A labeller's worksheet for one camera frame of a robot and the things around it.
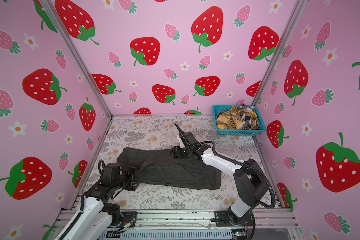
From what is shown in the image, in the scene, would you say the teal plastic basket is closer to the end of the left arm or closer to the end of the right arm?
the end of the right arm

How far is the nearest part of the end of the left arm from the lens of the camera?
0.57 metres

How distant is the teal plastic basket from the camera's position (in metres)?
1.03
